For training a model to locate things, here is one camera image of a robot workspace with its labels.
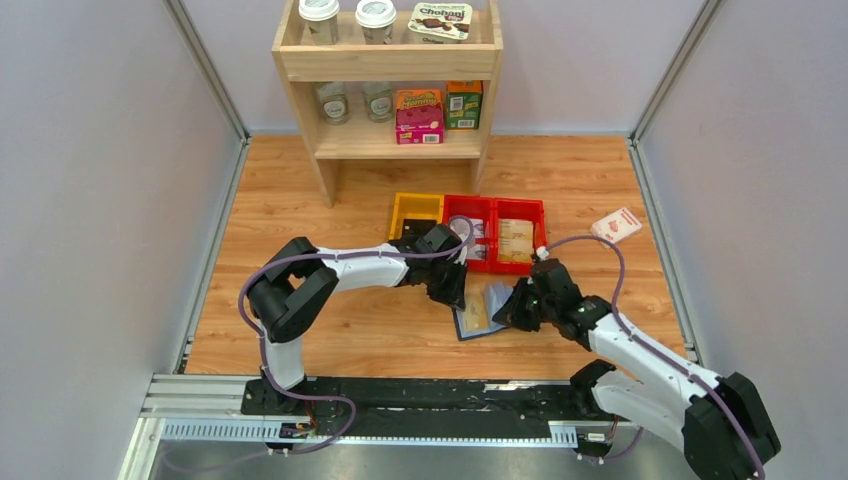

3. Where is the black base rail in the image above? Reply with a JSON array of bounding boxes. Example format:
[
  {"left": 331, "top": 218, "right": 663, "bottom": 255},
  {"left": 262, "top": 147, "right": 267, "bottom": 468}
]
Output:
[{"left": 240, "top": 377, "right": 613, "bottom": 440}]

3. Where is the left glass jar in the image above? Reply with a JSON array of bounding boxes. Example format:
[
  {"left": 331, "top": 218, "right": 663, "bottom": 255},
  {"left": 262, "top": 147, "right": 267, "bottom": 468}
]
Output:
[{"left": 315, "top": 81, "right": 349, "bottom": 125}]

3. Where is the silver credit card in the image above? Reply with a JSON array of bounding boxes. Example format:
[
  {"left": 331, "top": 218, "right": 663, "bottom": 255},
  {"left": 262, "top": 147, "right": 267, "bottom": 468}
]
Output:
[
  {"left": 449, "top": 218, "right": 485, "bottom": 240},
  {"left": 467, "top": 243, "right": 488, "bottom": 261}
]

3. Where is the yellow plastic bin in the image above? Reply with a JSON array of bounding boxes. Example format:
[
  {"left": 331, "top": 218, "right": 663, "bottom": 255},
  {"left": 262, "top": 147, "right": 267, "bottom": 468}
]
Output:
[{"left": 389, "top": 192, "right": 444, "bottom": 240}]

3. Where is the Chobani yogurt cup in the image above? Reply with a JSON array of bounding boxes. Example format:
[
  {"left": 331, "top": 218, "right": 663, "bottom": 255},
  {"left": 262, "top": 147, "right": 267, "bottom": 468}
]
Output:
[{"left": 407, "top": 2, "right": 474, "bottom": 44}]

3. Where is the gold card in holder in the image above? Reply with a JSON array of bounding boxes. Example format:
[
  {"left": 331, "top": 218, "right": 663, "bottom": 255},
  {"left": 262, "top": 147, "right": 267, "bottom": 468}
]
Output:
[{"left": 460, "top": 292, "right": 489, "bottom": 335}]

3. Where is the pink white small box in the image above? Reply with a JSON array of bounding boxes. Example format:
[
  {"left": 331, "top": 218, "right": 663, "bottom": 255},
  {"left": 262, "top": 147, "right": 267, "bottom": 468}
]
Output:
[{"left": 589, "top": 207, "right": 643, "bottom": 244}]

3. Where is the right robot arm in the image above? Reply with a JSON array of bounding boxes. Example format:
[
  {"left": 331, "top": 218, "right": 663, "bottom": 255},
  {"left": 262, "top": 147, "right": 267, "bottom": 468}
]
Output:
[{"left": 484, "top": 259, "right": 782, "bottom": 479}]

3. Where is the wooden two-tier shelf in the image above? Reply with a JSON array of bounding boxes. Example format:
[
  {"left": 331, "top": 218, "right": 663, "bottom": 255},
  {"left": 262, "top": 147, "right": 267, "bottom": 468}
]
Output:
[{"left": 271, "top": 1, "right": 504, "bottom": 206}]

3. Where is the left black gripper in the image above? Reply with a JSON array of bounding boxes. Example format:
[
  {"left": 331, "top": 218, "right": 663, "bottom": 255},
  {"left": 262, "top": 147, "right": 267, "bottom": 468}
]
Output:
[{"left": 424, "top": 258, "right": 470, "bottom": 313}]

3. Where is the glass jar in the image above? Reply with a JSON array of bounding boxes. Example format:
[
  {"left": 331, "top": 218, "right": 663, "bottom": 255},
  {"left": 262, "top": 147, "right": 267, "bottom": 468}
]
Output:
[
  {"left": 362, "top": 81, "right": 393, "bottom": 123},
  {"left": 315, "top": 81, "right": 349, "bottom": 125}
]

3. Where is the right white-lidded paper cup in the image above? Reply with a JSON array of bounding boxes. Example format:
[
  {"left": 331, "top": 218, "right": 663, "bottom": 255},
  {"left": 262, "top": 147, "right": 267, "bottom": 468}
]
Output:
[{"left": 355, "top": 0, "right": 397, "bottom": 45}]

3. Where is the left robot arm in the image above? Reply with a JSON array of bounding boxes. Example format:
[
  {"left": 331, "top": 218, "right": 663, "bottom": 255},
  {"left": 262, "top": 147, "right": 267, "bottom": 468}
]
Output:
[{"left": 237, "top": 223, "right": 473, "bottom": 415}]

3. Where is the green orange carton box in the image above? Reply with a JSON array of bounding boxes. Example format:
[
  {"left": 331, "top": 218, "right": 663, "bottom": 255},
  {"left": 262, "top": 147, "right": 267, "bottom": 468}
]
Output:
[{"left": 445, "top": 80, "right": 483, "bottom": 130}]

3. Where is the orange pink Scrub Mommy box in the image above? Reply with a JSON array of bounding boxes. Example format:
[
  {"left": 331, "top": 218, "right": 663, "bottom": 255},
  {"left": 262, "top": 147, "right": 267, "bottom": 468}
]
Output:
[{"left": 395, "top": 89, "right": 445, "bottom": 145}]

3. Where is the black credit card stack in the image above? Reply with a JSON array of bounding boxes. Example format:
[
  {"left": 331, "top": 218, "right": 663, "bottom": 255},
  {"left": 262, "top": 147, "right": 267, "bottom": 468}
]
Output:
[{"left": 401, "top": 218, "right": 438, "bottom": 237}]

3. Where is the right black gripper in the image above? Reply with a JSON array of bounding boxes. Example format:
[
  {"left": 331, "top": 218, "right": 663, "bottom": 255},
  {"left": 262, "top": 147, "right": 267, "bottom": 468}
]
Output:
[{"left": 491, "top": 277, "right": 556, "bottom": 333}]

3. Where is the left white-lidded paper cup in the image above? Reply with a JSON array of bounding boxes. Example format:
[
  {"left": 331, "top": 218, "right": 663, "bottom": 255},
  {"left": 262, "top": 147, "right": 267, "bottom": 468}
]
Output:
[{"left": 298, "top": 0, "right": 340, "bottom": 45}]

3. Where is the upper silver credit card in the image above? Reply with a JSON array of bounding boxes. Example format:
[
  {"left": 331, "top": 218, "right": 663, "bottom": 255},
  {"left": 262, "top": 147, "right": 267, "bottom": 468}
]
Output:
[{"left": 449, "top": 218, "right": 485, "bottom": 240}]

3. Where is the lower silver credit card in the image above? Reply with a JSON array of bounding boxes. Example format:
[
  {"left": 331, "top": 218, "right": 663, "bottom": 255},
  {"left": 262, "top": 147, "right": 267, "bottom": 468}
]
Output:
[{"left": 467, "top": 243, "right": 488, "bottom": 261}]

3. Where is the white-lidded paper cup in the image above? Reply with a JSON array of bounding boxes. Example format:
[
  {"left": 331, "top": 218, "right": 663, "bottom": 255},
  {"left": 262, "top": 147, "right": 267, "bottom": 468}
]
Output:
[
  {"left": 355, "top": 0, "right": 397, "bottom": 45},
  {"left": 298, "top": 0, "right": 340, "bottom": 45}
]

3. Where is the right glass jar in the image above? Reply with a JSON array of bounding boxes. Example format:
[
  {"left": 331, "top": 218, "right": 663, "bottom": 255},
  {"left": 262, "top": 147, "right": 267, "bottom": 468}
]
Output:
[{"left": 362, "top": 81, "right": 393, "bottom": 123}]

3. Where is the blue leather card holder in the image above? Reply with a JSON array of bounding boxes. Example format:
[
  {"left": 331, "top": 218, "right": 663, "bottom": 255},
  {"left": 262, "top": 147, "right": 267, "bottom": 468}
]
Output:
[{"left": 453, "top": 283, "right": 507, "bottom": 341}]

